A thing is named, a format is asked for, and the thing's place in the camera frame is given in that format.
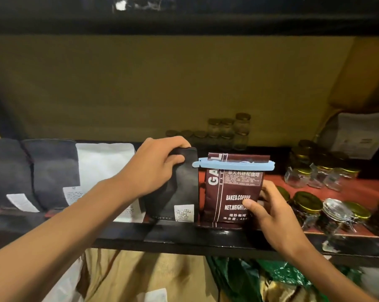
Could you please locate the white coffee bag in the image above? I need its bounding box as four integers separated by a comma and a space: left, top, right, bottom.
75, 143, 146, 224

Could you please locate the black overhead shelf board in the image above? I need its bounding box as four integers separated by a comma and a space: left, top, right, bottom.
0, 11, 379, 37

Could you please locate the light blue bag clip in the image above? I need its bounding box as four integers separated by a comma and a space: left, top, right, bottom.
191, 157, 276, 172

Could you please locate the white labelled pouch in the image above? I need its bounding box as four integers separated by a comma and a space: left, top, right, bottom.
318, 111, 379, 161

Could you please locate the row of small glass jars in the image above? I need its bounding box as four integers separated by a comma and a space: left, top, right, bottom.
165, 113, 252, 151

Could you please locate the green plastic bag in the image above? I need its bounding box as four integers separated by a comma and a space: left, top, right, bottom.
207, 256, 367, 302

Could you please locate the small black coffee bag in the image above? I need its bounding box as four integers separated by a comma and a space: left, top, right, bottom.
144, 147, 199, 224

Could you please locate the red shelf liner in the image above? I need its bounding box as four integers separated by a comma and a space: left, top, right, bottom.
198, 170, 379, 239

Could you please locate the brown paper sack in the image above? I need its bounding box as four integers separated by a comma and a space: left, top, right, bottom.
76, 248, 223, 302

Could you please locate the large black coffee bag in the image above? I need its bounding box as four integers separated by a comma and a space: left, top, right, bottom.
21, 139, 84, 212
0, 138, 41, 215

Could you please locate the person's right hand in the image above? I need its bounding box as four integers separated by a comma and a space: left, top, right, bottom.
242, 180, 314, 262

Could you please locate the person's left forearm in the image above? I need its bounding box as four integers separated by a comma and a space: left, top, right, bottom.
0, 178, 136, 302

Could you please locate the white plastic sack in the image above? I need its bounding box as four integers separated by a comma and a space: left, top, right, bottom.
41, 257, 84, 302

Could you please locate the person's left hand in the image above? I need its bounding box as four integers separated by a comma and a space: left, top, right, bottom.
120, 136, 192, 202

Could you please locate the group of gold-lid glass jars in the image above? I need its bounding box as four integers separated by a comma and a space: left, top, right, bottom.
276, 139, 379, 240

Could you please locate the person's right forearm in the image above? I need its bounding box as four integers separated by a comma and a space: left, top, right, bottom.
287, 245, 371, 302

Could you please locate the brown coffee bag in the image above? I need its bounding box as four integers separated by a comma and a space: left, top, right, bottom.
199, 152, 271, 230

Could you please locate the clear swing-top glass jar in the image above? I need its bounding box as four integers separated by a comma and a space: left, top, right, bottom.
318, 198, 357, 238

